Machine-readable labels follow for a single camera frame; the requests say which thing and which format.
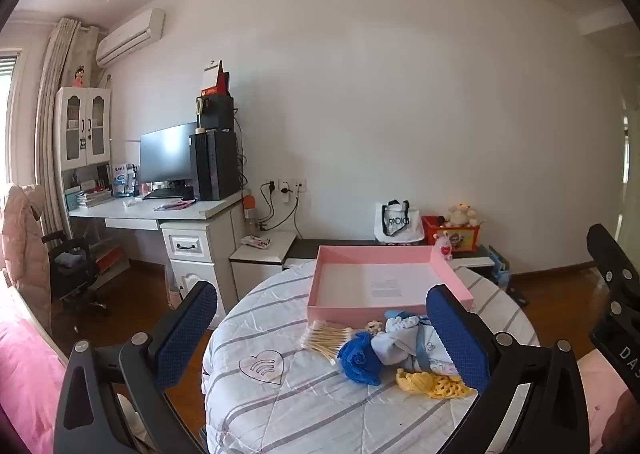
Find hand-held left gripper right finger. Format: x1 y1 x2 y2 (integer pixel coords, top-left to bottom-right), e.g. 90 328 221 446
425 284 591 454

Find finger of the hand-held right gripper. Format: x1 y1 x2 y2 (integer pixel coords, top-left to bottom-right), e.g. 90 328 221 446
586 224 640 325

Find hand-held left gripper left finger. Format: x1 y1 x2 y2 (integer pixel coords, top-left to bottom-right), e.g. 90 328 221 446
54 280 218 454

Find yellow lacy crochet piece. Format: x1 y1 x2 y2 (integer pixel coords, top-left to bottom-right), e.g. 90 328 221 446
425 374 473 401

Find light blue knit hat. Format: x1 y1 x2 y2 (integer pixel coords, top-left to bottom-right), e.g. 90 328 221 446
384 309 431 332

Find yellow knit piece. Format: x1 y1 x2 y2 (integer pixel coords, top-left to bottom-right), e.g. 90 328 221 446
396 368 433 392

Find blue crochet flower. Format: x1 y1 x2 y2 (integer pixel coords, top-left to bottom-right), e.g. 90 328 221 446
337 331 385 387

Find pink box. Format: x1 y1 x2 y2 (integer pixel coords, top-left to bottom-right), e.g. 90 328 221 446
306 245 475 322

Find cotton swabs packet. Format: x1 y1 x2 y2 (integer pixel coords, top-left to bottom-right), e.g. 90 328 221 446
300 320 357 366

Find pink patterned cloth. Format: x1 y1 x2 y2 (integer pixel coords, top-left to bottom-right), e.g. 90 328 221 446
577 351 631 452

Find white desk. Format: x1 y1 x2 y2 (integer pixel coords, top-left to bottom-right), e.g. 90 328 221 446
67 194 251 315

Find pink plush toy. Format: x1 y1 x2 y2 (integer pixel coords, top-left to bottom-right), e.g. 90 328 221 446
432 229 454 262

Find red toy box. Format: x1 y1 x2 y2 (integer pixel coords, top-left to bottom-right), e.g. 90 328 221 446
421 215 485 253

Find white side table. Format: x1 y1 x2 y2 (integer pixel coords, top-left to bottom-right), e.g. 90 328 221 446
229 231 297 305

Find beige plush sheep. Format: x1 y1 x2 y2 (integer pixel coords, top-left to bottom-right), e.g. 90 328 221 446
442 203 482 228

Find black office chair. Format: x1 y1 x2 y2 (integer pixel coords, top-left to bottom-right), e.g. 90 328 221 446
41 231 108 317

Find white tote bag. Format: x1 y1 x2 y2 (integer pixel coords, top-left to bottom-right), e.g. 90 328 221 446
375 200 426 245

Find white striped quilt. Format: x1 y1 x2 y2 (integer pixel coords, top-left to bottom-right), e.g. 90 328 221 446
201 261 541 454

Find white low cabinet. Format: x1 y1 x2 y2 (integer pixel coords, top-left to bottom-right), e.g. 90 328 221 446
282 238 496 275

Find blue and white packages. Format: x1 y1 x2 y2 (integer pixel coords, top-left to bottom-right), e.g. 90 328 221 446
111 163 138 197

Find stack of books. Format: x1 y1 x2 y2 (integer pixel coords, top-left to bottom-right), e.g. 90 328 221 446
65 186 113 209

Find pink bed sheet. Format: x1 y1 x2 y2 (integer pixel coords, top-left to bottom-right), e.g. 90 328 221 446
0 306 68 454

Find black computer tower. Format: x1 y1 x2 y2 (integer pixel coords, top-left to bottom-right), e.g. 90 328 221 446
189 130 240 202

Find black computer monitor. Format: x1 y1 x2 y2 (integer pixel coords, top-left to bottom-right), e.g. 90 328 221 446
137 122 198 185

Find pink down jacket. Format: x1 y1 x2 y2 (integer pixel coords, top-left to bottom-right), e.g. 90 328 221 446
0 183 53 335

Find black box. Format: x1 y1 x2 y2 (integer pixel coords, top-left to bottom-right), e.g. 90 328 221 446
196 94 236 132

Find red and white calendar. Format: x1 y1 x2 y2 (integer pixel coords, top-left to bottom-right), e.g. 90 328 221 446
200 60 232 97

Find white hutch cabinet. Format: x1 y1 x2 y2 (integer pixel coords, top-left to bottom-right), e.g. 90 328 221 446
54 85 113 169

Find beige curtain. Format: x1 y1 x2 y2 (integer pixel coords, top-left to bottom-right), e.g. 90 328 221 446
37 18 98 235

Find white air conditioner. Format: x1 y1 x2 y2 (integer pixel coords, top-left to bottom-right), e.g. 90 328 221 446
96 8 166 68

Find white wall sockets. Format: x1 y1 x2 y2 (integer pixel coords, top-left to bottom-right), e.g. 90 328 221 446
264 177 307 195

